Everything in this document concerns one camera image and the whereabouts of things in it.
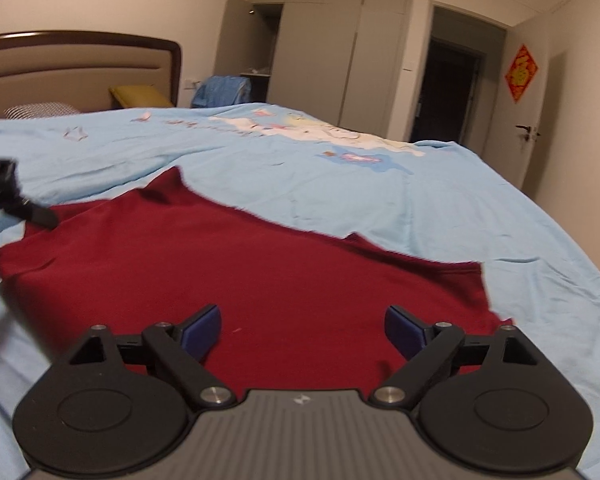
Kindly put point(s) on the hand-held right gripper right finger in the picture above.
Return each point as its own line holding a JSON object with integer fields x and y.
{"x": 402, "y": 332}

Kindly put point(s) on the white door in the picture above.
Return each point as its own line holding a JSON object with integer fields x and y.
{"x": 535, "y": 160}

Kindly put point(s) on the yellow pillow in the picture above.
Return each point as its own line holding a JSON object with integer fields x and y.
{"x": 140, "y": 96}

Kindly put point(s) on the blue garment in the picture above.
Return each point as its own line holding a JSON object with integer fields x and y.
{"x": 220, "y": 91}

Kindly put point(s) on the red diamond door decoration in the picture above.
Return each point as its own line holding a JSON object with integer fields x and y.
{"x": 521, "y": 72}

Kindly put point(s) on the grey wardrobe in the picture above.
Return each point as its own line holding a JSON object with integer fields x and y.
{"x": 330, "y": 50}

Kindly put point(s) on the checkered pillow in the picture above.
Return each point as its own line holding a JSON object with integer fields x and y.
{"x": 40, "y": 109}

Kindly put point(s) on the brown padded headboard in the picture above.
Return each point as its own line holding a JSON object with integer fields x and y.
{"x": 70, "y": 75}

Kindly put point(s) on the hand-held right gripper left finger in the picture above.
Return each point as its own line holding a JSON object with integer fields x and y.
{"x": 202, "y": 330}

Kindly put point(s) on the light blue printed bedsheet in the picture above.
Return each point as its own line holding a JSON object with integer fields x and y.
{"x": 430, "y": 200}

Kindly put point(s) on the dark red long-sleeve shirt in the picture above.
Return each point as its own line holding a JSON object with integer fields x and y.
{"x": 230, "y": 270}

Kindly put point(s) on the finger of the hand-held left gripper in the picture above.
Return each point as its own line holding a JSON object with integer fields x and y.
{"x": 40, "y": 216}

